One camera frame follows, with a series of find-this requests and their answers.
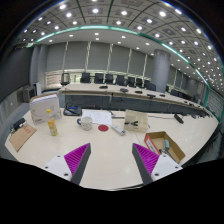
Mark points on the black desk phone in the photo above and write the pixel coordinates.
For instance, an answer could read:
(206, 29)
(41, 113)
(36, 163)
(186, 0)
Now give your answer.
(72, 111)

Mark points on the white paper sheet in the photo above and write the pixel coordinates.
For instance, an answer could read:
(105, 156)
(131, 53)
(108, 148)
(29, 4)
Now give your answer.
(98, 117)

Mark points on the grey round pillar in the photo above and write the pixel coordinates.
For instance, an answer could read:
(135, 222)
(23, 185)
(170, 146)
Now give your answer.
(161, 67)

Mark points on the yellow drink bottle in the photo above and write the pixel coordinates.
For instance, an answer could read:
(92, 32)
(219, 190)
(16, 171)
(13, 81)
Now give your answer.
(51, 123)

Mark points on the open brown cardboard box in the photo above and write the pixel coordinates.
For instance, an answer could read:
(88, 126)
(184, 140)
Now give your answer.
(157, 141)

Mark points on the long curved conference desk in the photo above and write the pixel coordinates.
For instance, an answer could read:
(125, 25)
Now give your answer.
(119, 98)

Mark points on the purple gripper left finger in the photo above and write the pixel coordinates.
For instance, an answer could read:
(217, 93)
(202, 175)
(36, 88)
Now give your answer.
(71, 166)

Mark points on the red round coaster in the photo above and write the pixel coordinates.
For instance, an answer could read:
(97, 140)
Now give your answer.
(103, 128)

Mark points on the teal item in box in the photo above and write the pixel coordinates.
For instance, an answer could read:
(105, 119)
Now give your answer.
(166, 144)

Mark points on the white patterned mug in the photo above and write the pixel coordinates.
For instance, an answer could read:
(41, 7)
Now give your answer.
(85, 123)

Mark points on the white cardboard box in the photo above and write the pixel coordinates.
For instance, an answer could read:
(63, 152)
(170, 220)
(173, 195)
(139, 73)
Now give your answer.
(44, 106)

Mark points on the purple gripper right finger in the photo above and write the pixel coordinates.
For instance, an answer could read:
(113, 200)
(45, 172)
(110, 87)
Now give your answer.
(152, 166)

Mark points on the black office chair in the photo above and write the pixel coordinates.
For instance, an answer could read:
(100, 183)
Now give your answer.
(85, 78)
(131, 82)
(109, 79)
(98, 79)
(120, 80)

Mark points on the white remote control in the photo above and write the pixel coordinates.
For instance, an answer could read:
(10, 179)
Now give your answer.
(119, 130)

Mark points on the beige box with pliers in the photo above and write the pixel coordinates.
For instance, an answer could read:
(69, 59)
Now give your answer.
(136, 121)

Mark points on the brown clipboard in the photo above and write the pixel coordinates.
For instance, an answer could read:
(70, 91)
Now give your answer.
(19, 138)

